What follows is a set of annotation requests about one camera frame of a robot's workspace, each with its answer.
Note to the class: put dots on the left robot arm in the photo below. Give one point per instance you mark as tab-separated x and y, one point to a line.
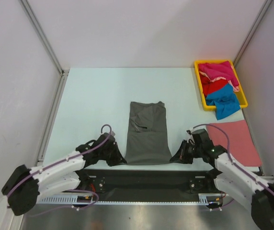
26	186

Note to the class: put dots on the left aluminium frame post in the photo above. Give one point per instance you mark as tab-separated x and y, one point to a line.
26	6

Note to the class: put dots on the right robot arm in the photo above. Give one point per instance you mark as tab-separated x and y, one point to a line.
230	176

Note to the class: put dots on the folded dusty red t-shirt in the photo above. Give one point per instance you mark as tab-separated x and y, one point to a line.
241	144

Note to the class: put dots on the dark grey t-shirt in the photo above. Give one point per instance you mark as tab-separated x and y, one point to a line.
147	138

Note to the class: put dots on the yellow plastic bin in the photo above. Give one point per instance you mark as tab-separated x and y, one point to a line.
240	94

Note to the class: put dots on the blue t-shirt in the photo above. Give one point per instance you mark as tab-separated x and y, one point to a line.
224	100

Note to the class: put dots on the magenta pink t-shirt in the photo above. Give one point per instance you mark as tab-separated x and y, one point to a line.
220	71

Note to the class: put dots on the aluminium frame post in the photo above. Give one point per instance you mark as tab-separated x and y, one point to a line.
26	6
256	24

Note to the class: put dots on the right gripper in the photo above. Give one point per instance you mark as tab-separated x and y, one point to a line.
182	157

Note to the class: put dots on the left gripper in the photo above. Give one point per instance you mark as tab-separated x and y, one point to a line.
118	159

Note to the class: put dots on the right aluminium frame post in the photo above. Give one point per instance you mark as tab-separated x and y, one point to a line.
256	24

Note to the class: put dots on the white slotted cable duct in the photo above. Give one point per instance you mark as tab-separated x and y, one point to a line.
86	199

